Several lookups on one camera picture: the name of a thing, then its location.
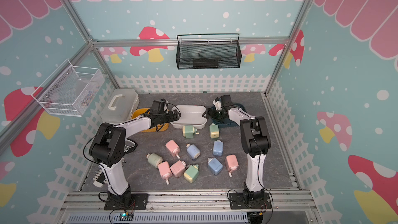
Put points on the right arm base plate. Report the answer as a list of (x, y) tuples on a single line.
[(241, 200)]

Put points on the blue sharpener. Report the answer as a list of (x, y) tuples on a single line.
[(214, 166), (193, 151), (217, 148)]

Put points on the dark teal storage tub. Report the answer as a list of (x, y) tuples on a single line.
[(226, 122)]

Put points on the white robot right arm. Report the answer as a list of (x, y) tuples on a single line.
[(255, 142)]

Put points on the black wire mesh basket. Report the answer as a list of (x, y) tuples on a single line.
[(208, 51)]

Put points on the white wire wall basket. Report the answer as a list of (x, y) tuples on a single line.
[(69, 90)]

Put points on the blue sharpener centre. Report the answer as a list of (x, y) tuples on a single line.
[(193, 151)]

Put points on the blue sharpener upper right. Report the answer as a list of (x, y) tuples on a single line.
[(217, 148)]

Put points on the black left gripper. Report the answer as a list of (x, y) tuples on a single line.
[(171, 118)]

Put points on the green sharpener lower centre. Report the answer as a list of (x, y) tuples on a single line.
[(191, 173)]

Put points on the pink sharpener lower centre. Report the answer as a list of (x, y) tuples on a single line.
[(178, 168)]

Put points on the white lidded plastic case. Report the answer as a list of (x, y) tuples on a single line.
[(120, 106)]

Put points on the pale green round sharpener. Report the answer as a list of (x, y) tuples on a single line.
[(154, 159)]

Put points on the green circuit board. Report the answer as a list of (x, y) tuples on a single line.
[(125, 217)]

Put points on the pink sharpener lower left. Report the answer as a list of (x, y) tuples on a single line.
[(165, 171)]

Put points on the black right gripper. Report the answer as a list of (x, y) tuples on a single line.
[(208, 112)]

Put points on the pink sharpener far right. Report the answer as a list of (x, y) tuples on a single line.
[(232, 164)]

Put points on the black digital scale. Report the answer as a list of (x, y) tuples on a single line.
[(130, 146)]

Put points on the white plastic storage tub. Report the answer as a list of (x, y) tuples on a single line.
[(190, 115)]

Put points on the blue sharpener lower right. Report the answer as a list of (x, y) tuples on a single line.
[(214, 166)]

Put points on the green sharpener tubs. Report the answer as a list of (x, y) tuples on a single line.
[(189, 131), (214, 131)]

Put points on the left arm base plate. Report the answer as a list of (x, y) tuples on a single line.
[(131, 202)]

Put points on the green sharpener near tubs right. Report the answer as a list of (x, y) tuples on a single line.
[(214, 131)]

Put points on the green sharpener near tubs left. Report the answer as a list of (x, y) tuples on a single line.
[(189, 131)]

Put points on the pink sharpener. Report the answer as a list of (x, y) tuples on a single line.
[(178, 168), (232, 164), (165, 171), (173, 148)]

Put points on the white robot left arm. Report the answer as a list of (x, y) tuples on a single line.
[(108, 145)]

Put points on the pink sharpener upper left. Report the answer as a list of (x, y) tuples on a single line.
[(173, 148)]

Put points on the yellow plastic storage tub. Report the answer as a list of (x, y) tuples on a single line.
[(160, 127)]

